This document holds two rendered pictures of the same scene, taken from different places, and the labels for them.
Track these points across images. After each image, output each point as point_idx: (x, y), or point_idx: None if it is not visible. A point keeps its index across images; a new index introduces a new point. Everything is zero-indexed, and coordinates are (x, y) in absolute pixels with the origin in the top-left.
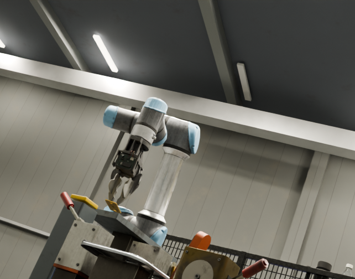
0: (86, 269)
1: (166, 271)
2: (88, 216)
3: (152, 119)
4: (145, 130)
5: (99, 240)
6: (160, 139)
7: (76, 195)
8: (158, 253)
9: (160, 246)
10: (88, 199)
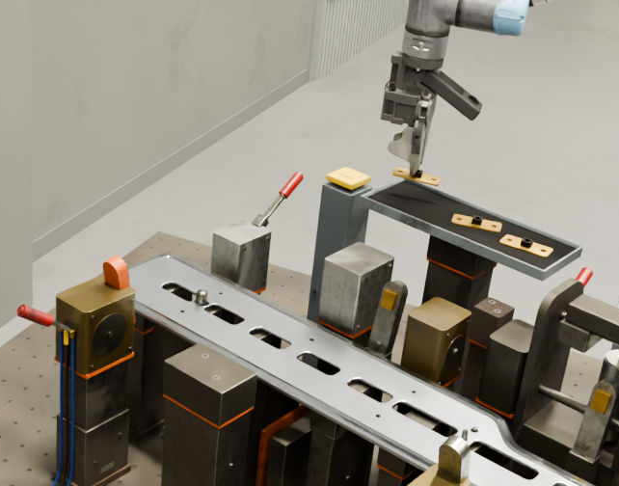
0: None
1: (352, 297)
2: (336, 202)
3: (409, 13)
4: (404, 36)
5: (219, 250)
6: (488, 28)
7: (339, 169)
8: (324, 268)
9: (479, 245)
10: (330, 176)
